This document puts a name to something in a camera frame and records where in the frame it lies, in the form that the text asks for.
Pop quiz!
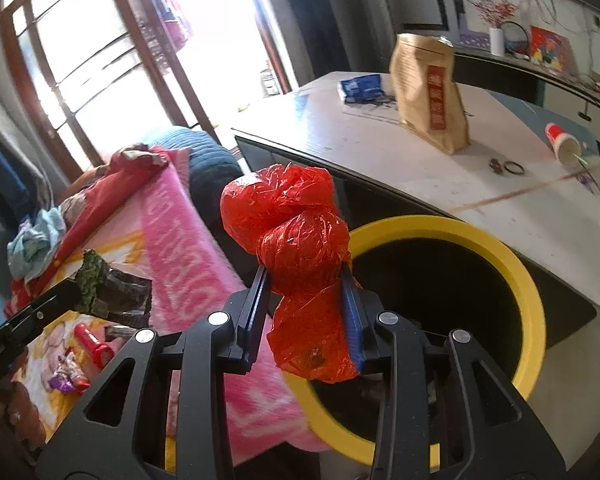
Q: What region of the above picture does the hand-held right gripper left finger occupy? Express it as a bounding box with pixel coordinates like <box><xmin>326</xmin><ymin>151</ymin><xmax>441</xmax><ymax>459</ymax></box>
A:
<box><xmin>35</xmin><ymin>265</ymin><xmax>271</xmax><ymax>480</ymax></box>

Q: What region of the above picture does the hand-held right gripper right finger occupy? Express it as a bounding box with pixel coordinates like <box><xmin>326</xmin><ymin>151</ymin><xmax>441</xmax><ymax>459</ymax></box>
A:
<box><xmin>340</xmin><ymin>265</ymin><xmax>566</xmax><ymax>480</ymax></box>

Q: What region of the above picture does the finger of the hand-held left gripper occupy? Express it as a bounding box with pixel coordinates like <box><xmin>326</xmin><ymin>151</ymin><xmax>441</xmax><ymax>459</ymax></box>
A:
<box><xmin>10</xmin><ymin>279</ymin><xmax>85</xmax><ymax>333</ymax></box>

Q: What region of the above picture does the green black snack packet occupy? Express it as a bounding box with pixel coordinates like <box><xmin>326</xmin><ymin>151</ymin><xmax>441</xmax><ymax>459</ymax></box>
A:
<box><xmin>75</xmin><ymin>250</ymin><xmax>154</xmax><ymax>330</ymax></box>

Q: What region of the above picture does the red plastic bag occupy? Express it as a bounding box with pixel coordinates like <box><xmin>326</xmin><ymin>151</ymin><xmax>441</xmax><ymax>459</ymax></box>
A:
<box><xmin>220</xmin><ymin>162</ymin><xmax>364</xmax><ymax>385</ymax></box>

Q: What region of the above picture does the yellow trash bin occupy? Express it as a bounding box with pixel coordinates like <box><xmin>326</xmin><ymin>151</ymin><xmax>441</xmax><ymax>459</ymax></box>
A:
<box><xmin>282</xmin><ymin>215</ymin><xmax>547</xmax><ymax>474</ymax></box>

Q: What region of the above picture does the red lidded cup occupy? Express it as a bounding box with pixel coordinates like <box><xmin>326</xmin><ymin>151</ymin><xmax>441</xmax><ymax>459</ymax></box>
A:
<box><xmin>75</xmin><ymin>324</ymin><xmax>114</xmax><ymax>372</ymax></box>

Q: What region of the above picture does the light blue cloth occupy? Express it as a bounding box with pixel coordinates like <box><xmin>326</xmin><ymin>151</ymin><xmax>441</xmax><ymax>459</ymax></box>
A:
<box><xmin>7</xmin><ymin>207</ymin><xmax>69</xmax><ymax>281</ymax></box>

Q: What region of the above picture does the purple snack wrapper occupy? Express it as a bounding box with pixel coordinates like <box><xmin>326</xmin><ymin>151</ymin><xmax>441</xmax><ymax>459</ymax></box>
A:
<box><xmin>47</xmin><ymin>350</ymin><xmax>91</xmax><ymax>394</ymax></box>

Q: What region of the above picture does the dark brown wrapper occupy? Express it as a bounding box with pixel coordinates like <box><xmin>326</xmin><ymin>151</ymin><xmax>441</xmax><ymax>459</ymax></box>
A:
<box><xmin>105</xmin><ymin>325</ymin><xmax>137</xmax><ymax>344</ymax></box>

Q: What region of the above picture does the pink yellow printed blanket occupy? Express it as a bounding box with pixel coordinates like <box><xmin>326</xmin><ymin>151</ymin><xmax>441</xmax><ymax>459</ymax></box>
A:
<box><xmin>10</xmin><ymin>147</ymin><xmax>327</xmax><ymax>461</ymax></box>

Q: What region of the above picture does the dark blue hanging garment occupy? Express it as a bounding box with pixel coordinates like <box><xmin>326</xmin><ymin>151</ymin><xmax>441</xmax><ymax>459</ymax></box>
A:
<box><xmin>0</xmin><ymin>115</ymin><xmax>42</xmax><ymax>211</ymax></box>

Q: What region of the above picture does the dark blue quilted cushion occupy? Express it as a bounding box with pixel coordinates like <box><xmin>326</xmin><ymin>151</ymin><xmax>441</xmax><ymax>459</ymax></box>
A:
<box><xmin>147</xmin><ymin>127</ymin><xmax>246</xmax><ymax>257</ymax></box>

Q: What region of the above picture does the red quilt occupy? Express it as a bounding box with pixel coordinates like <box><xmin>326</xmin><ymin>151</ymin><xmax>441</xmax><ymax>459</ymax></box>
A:
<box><xmin>10</xmin><ymin>144</ymin><xmax>172</xmax><ymax>311</ymax></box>

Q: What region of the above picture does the white topped table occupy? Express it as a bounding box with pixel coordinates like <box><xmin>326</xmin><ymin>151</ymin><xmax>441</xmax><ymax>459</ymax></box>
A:
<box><xmin>230</xmin><ymin>71</ymin><xmax>600</xmax><ymax>347</ymax></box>

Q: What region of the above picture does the brown paper bag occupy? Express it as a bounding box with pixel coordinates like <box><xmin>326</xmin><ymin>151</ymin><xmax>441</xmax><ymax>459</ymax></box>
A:
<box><xmin>389</xmin><ymin>32</ymin><xmax>472</xmax><ymax>156</ymax></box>

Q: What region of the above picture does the blue packet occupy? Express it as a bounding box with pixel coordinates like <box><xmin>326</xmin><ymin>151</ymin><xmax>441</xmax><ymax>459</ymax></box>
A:
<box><xmin>337</xmin><ymin>74</ymin><xmax>387</xmax><ymax>106</ymax></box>

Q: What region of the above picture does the red white paper cup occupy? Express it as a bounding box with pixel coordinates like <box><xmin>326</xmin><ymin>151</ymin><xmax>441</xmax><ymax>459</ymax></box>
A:
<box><xmin>545</xmin><ymin>122</ymin><xmax>584</xmax><ymax>167</ymax></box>

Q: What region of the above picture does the pink hanging cloth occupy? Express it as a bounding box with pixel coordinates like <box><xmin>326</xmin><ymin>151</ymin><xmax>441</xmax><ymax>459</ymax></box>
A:
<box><xmin>145</xmin><ymin>0</ymin><xmax>192</xmax><ymax>57</ymax></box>

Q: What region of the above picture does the dark sideboard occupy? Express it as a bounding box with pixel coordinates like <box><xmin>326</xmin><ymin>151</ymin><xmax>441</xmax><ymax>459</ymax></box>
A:
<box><xmin>452</xmin><ymin>42</ymin><xmax>600</xmax><ymax>182</ymax></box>

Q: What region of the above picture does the dark curtain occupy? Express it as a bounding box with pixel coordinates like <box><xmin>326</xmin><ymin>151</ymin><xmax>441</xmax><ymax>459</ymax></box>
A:
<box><xmin>275</xmin><ymin>0</ymin><xmax>406</xmax><ymax>93</ymax></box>

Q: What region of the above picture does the colourful red picture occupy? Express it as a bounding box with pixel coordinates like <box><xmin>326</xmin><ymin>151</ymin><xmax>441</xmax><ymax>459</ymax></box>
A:
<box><xmin>529</xmin><ymin>25</ymin><xmax>579</xmax><ymax>74</ymax></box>

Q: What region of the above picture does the metal key ring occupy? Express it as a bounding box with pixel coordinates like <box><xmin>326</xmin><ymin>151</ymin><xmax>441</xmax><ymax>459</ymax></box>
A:
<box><xmin>489</xmin><ymin>157</ymin><xmax>526</xmax><ymax>177</ymax></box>

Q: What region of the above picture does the brown window frame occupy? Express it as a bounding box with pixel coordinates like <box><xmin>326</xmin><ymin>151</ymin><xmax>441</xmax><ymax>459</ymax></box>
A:
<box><xmin>0</xmin><ymin>0</ymin><xmax>301</xmax><ymax>172</ymax></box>

